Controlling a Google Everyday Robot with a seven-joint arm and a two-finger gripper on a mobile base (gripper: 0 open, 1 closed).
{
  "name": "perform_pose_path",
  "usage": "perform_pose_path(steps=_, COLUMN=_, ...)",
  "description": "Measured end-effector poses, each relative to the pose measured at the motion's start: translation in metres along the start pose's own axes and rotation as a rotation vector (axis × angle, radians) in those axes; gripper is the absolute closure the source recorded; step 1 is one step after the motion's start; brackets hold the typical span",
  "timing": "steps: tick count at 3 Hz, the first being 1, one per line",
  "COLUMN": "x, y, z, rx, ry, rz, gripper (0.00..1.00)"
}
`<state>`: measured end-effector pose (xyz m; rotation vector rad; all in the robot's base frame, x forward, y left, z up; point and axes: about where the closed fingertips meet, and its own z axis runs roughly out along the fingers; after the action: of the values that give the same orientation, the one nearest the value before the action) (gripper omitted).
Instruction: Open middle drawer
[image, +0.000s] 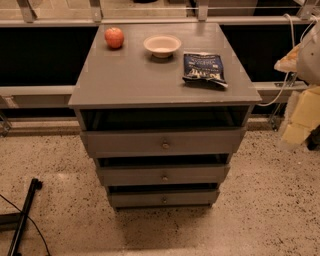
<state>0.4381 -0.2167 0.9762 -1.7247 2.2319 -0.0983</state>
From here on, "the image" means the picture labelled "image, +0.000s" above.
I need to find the blue chip bag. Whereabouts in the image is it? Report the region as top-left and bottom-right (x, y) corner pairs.
(183, 52), (228, 88)

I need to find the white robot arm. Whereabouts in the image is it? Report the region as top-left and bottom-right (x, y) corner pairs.
(274, 22), (320, 146)

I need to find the grey wooden drawer cabinet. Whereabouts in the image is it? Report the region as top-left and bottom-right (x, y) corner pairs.
(69, 23), (261, 197)

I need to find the grey top drawer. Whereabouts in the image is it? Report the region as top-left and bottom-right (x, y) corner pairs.
(81, 128), (245, 158)

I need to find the black metal stand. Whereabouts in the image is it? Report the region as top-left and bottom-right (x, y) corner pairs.
(0, 178), (42, 256)

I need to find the red apple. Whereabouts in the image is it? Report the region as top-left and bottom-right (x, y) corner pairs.
(104, 27), (124, 49)

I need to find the white hanging cable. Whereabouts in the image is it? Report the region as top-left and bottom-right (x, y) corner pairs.
(256, 13), (320, 108)

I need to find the metal railing frame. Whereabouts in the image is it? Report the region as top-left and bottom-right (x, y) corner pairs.
(0, 0), (320, 136)

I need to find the black floor cable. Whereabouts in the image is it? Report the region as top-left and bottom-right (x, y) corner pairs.
(0, 194), (52, 256)

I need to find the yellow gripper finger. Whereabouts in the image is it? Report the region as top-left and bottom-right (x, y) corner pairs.
(274, 45), (300, 73)
(279, 85), (320, 146)

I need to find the grey drawer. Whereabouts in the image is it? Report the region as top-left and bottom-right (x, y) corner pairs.
(97, 164), (230, 186)
(108, 189), (219, 208)
(81, 128), (245, 158)

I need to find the white bowl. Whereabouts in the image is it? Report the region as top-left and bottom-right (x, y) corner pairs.
(143, 35), (182, 58)

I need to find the grey bottom drawer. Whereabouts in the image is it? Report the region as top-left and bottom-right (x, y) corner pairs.
(108, 189), (219, 208)

